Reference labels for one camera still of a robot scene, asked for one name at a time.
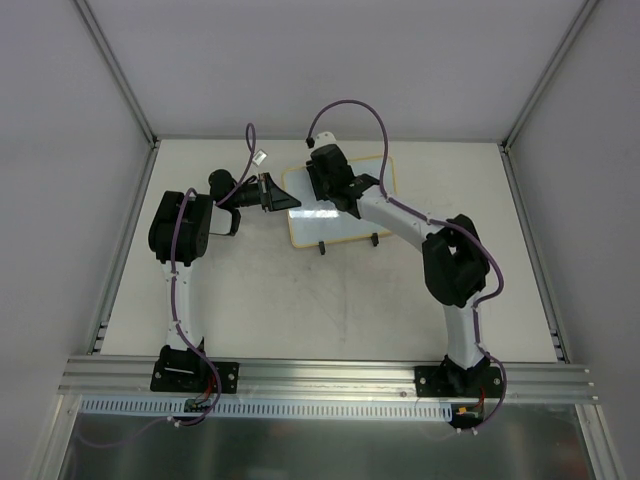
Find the yellow framed whiteboard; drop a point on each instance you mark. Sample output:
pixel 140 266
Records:
pixel 317 222

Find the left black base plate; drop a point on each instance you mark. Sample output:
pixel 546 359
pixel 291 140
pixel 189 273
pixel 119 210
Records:
pixel 183 371

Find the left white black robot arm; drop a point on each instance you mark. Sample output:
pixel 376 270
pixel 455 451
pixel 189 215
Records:
pixel 179 237

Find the aluminium frame post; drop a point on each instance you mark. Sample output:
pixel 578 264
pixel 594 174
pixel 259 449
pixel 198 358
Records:
pixel 112 64
pixel 561 51

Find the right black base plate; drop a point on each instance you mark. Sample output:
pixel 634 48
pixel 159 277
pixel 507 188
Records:
pixel 448 380

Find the right aluminium frame post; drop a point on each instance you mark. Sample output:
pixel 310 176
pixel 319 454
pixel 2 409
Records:
pixel 561 51

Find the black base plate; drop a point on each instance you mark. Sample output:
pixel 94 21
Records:
pixel 183 371
pixel 448 380

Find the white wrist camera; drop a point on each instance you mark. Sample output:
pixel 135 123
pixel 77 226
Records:
pixel 324 138

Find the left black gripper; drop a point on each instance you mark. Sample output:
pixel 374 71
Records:
pixel 266 192

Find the aluminium mounting rail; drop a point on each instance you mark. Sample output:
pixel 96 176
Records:
pixel 550 383

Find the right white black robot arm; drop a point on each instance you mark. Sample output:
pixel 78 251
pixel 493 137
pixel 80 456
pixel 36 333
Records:
pixel 454 266

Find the white slotted cable duct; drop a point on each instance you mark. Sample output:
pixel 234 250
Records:
pixel 228 407

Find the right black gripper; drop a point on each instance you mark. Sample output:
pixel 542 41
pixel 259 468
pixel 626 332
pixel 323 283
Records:
pixel 323 185

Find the left aluminium frame post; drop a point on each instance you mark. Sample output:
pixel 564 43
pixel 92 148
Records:
pixel 112 64

